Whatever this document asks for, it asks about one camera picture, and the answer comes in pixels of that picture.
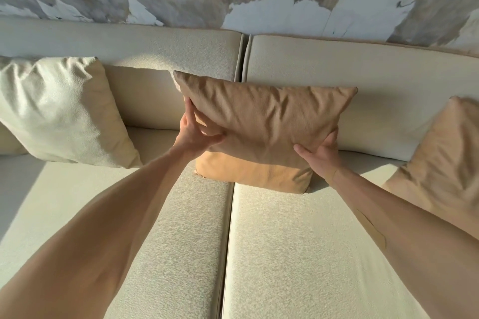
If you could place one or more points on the person's right hand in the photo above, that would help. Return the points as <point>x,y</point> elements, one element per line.
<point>322,156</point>

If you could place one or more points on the person's left hand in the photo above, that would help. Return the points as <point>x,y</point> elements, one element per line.
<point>192,135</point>

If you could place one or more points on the person's right thumb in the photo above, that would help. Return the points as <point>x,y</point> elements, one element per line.
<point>303,150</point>

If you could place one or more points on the person's left thumb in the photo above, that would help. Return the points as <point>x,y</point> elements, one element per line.
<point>215,140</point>

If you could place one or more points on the tan square cushion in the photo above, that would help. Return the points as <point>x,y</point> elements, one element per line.
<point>262,132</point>

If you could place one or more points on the person's right forearm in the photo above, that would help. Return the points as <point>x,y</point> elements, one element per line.
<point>408,240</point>

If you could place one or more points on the person's left forearm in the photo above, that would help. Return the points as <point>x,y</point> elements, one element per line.
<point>93,240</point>

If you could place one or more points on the cream fabric sofa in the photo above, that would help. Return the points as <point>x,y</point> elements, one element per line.
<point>299,247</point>

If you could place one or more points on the beige adhesive bandage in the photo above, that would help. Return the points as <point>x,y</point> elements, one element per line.
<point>370,227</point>

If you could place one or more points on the cream square cushion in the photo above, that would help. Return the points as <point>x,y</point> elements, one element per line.
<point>60,105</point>

